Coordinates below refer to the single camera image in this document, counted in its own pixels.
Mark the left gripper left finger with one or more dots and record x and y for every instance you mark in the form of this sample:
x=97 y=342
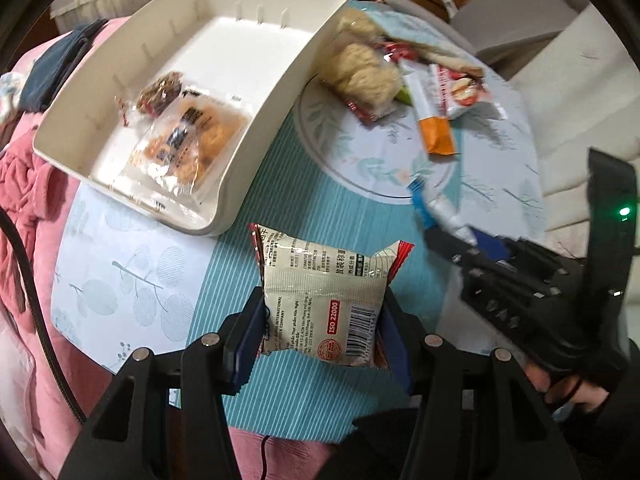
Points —
x=159 y=403

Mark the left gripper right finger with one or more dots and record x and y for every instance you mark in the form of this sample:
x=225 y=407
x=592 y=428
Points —
x=479 y=416

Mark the small blue white packet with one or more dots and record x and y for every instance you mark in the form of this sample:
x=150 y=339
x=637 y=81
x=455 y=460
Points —
x=445 y=230

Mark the beige red snack packet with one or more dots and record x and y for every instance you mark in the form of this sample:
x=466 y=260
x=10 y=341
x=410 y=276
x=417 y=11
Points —
x=322 y=301

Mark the orange crab snack packet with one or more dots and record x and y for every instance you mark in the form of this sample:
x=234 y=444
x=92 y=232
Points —
x=183 y=145

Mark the white orange snack bar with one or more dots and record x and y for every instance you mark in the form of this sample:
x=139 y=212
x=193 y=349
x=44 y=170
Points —
x=429 y=107

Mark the large light blue snack bag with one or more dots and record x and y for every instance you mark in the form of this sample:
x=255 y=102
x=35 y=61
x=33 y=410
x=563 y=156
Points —
x=409 y=28

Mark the person's right hand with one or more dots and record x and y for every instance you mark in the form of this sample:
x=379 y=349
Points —
x=572 y=389

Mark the tree pattern tablecloth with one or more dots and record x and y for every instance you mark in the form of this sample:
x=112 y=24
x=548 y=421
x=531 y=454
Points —
x=122 y=281

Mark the cream floral mattress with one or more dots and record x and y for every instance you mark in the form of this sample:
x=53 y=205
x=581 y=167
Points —
x=580 y=92

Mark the white red apple snack bag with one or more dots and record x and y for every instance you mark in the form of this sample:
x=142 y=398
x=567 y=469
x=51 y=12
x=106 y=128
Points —
x=456 y=93

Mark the pink blanket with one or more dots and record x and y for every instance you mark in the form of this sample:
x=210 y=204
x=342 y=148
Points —
x=37 y=198

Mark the grey office chair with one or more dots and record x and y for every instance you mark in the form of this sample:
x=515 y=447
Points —
x=495 y=29

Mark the brown flat snack packet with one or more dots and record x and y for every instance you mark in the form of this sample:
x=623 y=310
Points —
x=458 y=65

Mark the white plastic tray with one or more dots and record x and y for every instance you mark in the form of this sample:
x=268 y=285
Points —
x=254 y=56

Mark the red round snack packet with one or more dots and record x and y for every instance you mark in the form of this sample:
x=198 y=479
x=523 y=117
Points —
x=397 y=51

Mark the dark red candy packet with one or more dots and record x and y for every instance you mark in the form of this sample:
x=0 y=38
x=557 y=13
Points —
x=151 y=101

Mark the clear bag pale puffs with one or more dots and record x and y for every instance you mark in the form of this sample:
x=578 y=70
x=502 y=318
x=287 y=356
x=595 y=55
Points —
x=357 y=68

